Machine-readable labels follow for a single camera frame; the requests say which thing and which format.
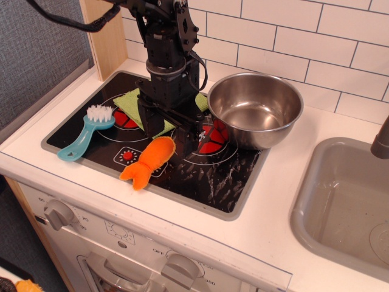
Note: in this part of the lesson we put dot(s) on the blue dish brush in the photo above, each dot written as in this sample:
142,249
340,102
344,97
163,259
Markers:
98,117

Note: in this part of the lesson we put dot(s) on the stainless steel bowl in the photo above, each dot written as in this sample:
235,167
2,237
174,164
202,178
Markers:
258,110

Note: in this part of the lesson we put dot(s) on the grey plastic sink basin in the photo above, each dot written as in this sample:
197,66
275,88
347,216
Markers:
341,211

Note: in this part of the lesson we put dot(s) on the left grey oven dial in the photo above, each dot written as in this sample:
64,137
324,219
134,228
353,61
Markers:
58,214

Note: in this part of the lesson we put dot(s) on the green folded cloth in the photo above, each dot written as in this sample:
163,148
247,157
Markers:
128,103

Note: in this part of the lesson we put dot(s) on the orange plush toy fish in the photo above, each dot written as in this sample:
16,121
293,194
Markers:
155,155

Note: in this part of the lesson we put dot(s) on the right grey oven dial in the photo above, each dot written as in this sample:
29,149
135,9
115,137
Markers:
181,271

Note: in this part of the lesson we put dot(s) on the black toy cooktop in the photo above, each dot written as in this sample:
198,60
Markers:
216,179

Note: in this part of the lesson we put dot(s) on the orange black object on floor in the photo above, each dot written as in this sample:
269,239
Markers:
20,286

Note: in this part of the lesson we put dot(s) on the grey oven door handle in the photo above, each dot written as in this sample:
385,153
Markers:
119,275

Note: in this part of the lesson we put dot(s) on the left red cooktop knob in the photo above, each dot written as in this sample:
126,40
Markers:
127,156

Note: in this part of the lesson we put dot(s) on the wooden side post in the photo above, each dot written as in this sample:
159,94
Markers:
108,46

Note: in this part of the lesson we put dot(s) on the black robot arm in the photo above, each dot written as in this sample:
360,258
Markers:
169,36

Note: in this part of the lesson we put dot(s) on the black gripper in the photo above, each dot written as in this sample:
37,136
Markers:
170,96

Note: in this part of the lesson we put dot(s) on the grey faucet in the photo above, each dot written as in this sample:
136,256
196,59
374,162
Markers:
380,146

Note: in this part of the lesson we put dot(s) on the grey oven dial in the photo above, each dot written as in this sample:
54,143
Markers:
181,271
58,214

